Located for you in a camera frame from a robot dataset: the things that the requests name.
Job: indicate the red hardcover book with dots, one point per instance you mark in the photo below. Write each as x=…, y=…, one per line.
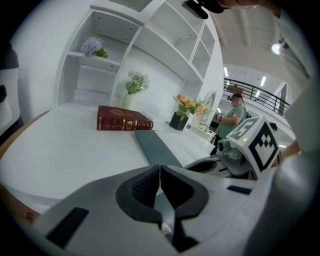
x=117, y=120

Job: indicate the black balcony railing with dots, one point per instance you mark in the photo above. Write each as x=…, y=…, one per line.
x=260, y=93

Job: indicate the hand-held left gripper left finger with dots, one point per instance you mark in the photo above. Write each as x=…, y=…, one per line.
x=100, y=205

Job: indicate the oval white-framed mirror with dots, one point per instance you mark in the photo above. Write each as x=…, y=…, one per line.
x=210, y=102

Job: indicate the ceiling strip light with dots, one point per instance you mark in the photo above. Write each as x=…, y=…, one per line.
x=225, y=71
x=263, y=81

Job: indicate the white desk with shelf unit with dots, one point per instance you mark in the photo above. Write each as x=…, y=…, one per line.
x=62, y=155

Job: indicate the white flowers in vase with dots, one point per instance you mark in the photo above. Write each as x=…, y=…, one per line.
x=136, y=83

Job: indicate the white dressing table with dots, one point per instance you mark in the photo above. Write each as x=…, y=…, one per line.
x=202, y=130

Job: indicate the white and black robot machine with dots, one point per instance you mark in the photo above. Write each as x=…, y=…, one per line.
x=8, y=100

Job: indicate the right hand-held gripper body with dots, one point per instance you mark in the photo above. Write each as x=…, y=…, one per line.
x=262, y=147

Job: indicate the person's right forearm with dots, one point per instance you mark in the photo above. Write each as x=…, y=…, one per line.
x=290, y=152

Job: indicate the black head-worn camera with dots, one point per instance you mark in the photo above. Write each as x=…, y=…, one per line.
x=195, y=8

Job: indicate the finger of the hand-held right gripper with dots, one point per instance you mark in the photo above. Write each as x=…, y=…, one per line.
x=205, y=165

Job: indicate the person's white sweatshirt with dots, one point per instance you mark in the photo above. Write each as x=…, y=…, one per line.
x=295, y=62

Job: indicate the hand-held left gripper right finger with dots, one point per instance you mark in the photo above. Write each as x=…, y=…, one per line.
x=220, y=205

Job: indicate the pale blue hydrangea flowers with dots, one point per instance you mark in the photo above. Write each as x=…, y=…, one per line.
x=91, y=46

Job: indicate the round ceiling lamp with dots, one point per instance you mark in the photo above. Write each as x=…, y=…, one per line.
x=276, y=48

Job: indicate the person's head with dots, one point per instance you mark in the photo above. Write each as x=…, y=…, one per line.
x=245, y=3

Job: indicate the grey vent grille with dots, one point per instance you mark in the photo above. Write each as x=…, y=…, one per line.
x=130, y=3

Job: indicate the grey notebook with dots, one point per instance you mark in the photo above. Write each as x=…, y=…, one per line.
x=157, y=147

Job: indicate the orange flowers in black pot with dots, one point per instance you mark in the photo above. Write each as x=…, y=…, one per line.
x=186, y=105

